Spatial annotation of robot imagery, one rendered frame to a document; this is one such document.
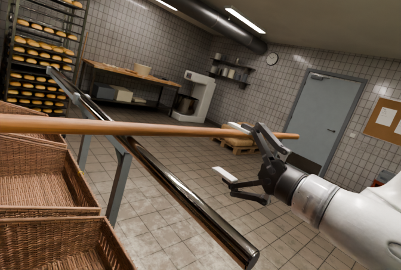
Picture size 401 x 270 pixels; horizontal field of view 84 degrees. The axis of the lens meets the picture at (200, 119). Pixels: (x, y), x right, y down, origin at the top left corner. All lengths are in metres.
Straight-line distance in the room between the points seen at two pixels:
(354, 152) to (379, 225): 4.73
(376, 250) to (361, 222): 0.04
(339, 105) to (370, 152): 1.02
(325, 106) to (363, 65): 0.97
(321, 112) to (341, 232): 4.88
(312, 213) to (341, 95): 4.84
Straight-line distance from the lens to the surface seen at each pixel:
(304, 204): 0.48
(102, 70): 4.94
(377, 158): 5.13
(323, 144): 5.26
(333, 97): 5.28
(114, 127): 0.50
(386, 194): 0.62
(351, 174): 5.22
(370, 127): 5.12
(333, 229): 0.47
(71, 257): 1.07
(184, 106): 5.86
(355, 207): 0.46
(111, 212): 1.14
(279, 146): 0.51
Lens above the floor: 1.36
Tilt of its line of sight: 11 degrees down
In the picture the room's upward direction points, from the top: 18 degrees clockwise
